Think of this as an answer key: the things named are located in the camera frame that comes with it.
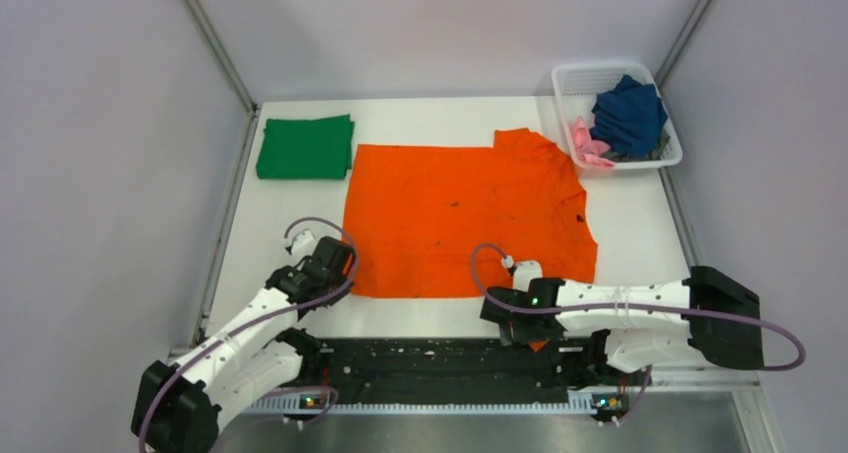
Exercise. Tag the dark blue t-shirt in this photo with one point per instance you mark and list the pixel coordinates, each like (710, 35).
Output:
(630, 117)

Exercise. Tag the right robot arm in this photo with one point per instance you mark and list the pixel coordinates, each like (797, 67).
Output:
(706, 316)

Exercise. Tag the white plastic basket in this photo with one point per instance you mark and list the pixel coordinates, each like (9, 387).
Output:
(577, 86)

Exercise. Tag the aluminium frame rail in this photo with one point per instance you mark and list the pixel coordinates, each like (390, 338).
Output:
(309, 401)

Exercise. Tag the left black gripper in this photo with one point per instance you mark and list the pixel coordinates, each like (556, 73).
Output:
(335, 300)

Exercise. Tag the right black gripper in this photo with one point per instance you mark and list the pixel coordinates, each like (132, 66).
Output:
(516, 333)

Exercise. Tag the orange t-shirt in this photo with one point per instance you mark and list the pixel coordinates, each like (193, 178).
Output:
(431, 222)

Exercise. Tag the pink t-shirt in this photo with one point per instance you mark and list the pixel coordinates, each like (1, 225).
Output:
(589, 150)

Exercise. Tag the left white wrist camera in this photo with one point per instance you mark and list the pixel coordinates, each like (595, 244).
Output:
(301, 245)

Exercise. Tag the dark grey t-shirt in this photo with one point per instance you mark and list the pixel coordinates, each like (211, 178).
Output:
(654, 155)

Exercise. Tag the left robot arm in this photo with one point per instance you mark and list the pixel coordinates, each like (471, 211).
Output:
(183, 406)

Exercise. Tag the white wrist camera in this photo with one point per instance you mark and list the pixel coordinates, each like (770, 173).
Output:
(522, 272)
(301, 245)

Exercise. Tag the folded green t-shirt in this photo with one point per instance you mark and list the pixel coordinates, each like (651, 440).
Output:
(316, 149)

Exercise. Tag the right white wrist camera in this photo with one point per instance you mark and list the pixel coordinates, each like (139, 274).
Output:
(522, 272)

